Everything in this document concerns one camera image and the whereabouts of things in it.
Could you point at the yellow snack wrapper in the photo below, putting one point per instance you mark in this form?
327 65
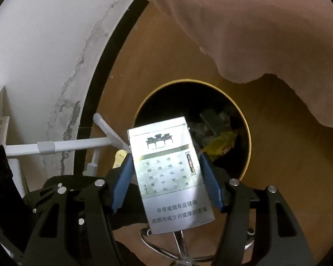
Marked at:
220 144

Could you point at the pink cloth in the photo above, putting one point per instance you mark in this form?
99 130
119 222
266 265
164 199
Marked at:
252 27

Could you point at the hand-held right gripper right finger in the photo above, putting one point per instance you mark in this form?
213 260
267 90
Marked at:
211 183

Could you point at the pale yellow plastic piece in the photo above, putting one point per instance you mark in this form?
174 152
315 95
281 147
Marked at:
119 158

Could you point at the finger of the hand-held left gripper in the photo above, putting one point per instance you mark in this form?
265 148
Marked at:
40 189

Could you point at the chrome chair base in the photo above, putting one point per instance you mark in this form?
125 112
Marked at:
180 243

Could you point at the white green cigarette box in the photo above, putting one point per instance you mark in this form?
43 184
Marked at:
166 177

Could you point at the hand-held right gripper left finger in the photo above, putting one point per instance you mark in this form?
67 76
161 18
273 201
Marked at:
122 183

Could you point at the black trash bin gold rim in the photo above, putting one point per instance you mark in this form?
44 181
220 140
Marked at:
238 155

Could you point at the white metal desk frame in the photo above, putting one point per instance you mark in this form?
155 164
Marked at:
72 145

